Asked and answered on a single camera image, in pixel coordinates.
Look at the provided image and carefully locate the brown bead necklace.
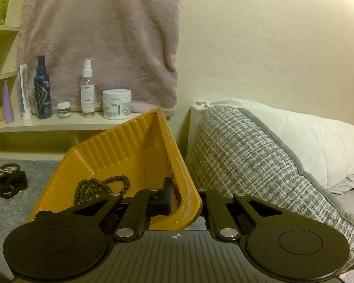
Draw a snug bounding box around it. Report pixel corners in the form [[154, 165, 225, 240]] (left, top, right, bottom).
[[73, 175, 131, 207]]

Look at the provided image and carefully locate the white quilted pillow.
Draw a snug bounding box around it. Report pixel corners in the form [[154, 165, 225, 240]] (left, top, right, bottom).
[[190, 98, 354, 196]]

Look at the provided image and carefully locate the white and blue tube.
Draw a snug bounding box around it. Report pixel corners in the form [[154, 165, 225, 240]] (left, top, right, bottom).
[[17, 64, 33, 121]]

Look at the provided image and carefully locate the clear spray bottle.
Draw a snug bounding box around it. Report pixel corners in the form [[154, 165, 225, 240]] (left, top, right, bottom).
[[80, 58, 96, 118]]

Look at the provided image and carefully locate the small green jar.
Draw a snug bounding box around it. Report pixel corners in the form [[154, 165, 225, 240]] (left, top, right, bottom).
[[57, 102, 71, 120]]

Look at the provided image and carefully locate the dark blue bottle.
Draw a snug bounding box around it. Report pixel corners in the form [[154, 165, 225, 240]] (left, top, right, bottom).
[[34, 55, 53, 120]]

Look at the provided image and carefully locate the pink fluffy hanging towel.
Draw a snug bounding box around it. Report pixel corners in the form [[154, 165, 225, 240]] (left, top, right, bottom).
[[16, 0, 182, 117]]

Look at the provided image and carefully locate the pile of dark jewelry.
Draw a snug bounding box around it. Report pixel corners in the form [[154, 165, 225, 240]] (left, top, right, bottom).
[[0, 163, 29, 200]]

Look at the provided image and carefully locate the orange plastic tray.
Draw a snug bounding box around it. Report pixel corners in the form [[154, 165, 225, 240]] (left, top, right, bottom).
[[28, 108, 203, 231]]

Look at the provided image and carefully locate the grey-blue fluffy towel mat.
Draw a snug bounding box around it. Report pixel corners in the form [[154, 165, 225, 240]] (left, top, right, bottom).
[[0, 158, 66, 273]]

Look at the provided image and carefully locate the white cream jar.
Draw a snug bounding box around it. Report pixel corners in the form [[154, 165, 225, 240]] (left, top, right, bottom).
[[102, 89, 133, 121]]

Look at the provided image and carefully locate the crumpled lilac sheet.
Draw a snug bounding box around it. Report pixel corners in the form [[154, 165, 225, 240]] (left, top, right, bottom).
[[330, 170, 354, 214]]

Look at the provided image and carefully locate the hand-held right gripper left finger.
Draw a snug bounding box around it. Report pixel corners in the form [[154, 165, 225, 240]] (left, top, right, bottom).
[[67, 177, 173, 241]]

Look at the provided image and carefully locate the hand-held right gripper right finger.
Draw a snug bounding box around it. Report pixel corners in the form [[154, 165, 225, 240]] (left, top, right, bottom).
[[198, 188, 287, 241]]

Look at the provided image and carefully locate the cream wall shelf unit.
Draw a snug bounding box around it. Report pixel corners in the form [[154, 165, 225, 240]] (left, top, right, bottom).
[[0, 25, 171, 154]]

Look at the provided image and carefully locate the grey woven pillow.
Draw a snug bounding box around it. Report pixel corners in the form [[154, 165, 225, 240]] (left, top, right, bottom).
[[185, 105, 354, 275]]

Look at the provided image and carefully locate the purple cone-shaped item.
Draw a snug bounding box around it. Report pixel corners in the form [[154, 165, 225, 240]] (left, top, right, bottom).
[[1, 80, 15, 124]]

